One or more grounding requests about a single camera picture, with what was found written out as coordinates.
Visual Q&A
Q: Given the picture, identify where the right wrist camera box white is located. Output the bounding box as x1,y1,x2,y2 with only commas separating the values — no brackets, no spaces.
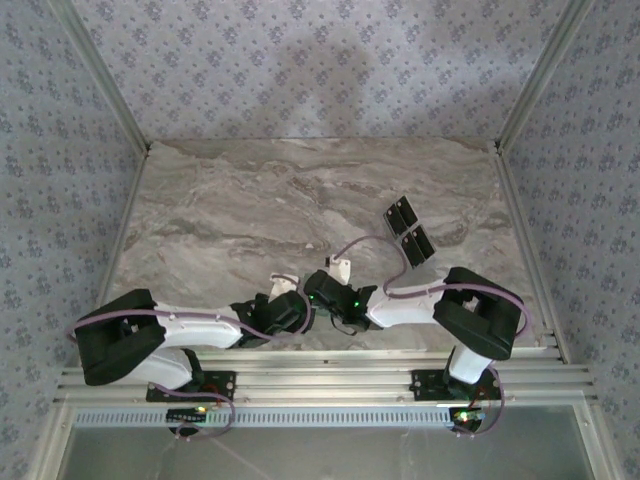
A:
324,256,351,283

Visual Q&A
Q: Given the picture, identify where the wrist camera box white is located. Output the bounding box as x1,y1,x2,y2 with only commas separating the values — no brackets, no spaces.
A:
324,256,351,283
269,272,301,301

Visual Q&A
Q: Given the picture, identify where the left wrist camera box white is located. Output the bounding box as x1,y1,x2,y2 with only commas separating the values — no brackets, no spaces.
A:
269,272,301,301

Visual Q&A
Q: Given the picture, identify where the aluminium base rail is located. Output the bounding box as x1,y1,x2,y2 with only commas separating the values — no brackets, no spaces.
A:
53,349,600,407

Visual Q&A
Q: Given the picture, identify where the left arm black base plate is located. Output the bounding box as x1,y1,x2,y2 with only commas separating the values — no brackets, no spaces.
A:
146,369,237,404

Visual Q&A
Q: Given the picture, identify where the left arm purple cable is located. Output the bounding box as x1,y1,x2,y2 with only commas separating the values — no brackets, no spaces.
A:
67,272,314,444

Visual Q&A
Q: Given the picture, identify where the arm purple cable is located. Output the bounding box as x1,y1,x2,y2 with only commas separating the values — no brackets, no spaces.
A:
67,272,314,444
332,235,536,440

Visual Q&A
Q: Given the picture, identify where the grey slotted cable duct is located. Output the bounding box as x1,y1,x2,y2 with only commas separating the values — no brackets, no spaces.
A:
73,405,456,429

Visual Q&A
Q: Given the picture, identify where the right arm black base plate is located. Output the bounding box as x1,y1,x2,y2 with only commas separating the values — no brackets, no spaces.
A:
410,368,503,401

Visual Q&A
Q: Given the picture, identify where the aluminium table side rail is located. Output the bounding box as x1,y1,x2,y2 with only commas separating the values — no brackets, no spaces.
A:
492,142,574,365
74,147,151,369

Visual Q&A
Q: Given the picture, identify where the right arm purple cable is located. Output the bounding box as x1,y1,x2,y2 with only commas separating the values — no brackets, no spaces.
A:
332,235,536,440

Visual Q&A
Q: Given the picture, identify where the aluminium lower frame bar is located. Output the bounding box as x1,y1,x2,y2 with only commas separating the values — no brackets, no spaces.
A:
27,402,76,480
574,402,619,480

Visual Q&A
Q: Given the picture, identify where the aluminium frame post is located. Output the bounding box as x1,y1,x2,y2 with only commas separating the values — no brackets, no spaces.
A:
49,0,154,154
492,0,599,154

